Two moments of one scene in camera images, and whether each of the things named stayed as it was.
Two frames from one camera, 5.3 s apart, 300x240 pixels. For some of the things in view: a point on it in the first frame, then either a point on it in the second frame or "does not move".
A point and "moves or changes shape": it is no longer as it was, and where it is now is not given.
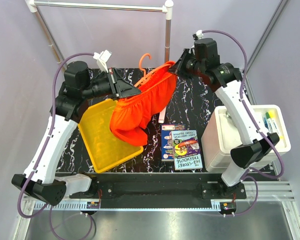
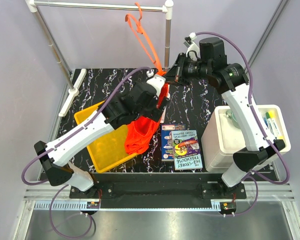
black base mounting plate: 161,190 does not move
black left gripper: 119,87 to 155,113
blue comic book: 166,143 does not move
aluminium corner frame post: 264,37 does not move
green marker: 269,121 does not move
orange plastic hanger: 146,77 to 144,39
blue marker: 265,122 does not move
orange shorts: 132,115 moves or changes shape
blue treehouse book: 187,154 does not move
